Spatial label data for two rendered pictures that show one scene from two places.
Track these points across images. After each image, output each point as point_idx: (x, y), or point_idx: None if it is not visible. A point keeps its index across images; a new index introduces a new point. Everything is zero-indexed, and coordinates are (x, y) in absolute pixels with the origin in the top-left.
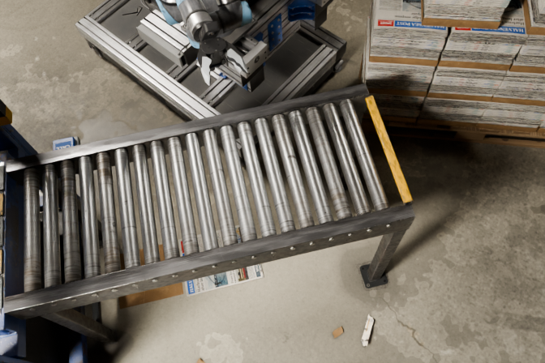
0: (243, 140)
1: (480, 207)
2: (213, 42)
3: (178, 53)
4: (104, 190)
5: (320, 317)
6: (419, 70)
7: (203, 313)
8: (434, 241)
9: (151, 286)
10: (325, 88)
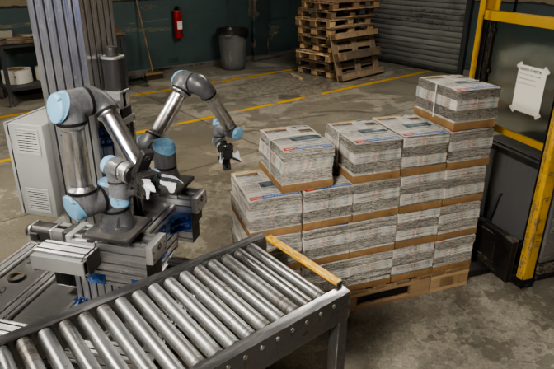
0: (175, 288)
1: (385, 353)
2: (147, 172)
3: (80, 261)
4: (35, 365)
5: None
6: (290, 238)
7: None
8: None
9: None
10: (209, 311)
